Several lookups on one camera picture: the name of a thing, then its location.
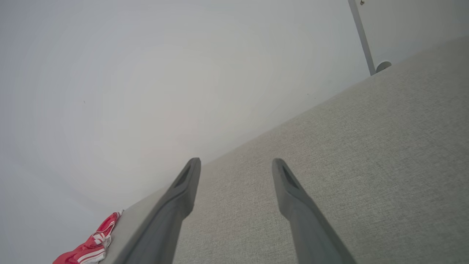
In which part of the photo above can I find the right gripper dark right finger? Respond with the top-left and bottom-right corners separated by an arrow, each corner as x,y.
272,158 -> 358,264

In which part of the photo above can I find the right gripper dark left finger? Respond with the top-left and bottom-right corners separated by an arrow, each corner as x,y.
112,158 -> 201,264

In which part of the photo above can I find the red white-striped garment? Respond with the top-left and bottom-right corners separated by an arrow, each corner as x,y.
53,211 -> 123,264

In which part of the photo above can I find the grey metal pole with base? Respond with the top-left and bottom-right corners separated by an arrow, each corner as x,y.
347,0 -> 377,76

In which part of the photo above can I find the white door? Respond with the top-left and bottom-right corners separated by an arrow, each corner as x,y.
356,0 -> 469,67

